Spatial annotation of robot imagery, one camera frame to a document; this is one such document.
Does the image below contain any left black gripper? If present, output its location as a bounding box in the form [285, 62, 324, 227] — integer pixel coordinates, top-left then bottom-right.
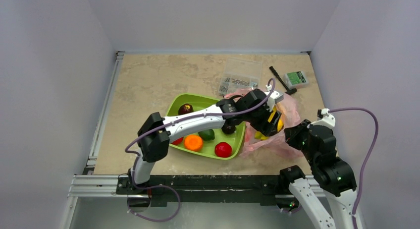
[244, 104, 280, 137]

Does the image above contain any yellow fake banana bunch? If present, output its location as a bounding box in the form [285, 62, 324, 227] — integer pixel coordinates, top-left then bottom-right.
[254, 105, 284, 140]

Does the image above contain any pink plastic bag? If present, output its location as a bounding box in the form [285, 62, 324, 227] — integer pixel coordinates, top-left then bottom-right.
[240, 94, 303, 159]

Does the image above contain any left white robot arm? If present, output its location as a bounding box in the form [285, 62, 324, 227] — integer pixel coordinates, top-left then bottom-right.
[128, 89, 284, 194]

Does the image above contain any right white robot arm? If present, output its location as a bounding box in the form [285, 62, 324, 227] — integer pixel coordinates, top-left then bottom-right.
[277, 116, 358, 229]

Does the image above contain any red fake apple right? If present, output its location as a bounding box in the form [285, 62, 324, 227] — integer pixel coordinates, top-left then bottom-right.
[214, 142, 232, 158]

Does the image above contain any dark green fake avocado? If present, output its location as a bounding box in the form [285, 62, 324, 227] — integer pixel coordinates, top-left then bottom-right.
[198, 129, 215, 141]

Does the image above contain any orange fake fruit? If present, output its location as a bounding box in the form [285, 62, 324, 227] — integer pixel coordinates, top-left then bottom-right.
[184, 135, 204, 152]

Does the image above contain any dark red fake apple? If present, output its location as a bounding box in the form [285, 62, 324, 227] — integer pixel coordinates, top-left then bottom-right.
[178, 103, 194, 115]

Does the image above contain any red fake apple left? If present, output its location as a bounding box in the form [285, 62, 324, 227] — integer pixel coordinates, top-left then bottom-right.
[171, 137, 184, 145]

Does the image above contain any small green labelled box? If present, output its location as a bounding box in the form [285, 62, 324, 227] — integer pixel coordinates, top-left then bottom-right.
[284, 71, 309, 89]

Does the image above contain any clear plastic screw box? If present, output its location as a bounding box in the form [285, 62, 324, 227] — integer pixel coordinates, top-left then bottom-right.
[218, 58, 262, 96]

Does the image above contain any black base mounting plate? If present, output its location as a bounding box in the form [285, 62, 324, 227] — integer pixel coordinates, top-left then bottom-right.
[116, 175, 300, 210]

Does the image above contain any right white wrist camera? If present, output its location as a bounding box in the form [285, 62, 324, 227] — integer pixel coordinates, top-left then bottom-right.
[314, 108, 336, 129]

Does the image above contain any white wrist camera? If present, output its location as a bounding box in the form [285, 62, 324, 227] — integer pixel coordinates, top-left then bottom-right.
[265, 84, 284, 109]
[314, 108, 336, 129]

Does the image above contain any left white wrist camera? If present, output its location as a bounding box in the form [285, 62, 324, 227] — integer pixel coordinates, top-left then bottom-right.
[265, 84, 284, 109]

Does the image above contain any black T-handle tool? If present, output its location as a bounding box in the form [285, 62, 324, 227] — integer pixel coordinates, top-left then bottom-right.
[269, 66, 297, 95]

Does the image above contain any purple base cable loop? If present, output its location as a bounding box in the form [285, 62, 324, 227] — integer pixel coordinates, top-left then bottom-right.
[126, 185, 182, 222]

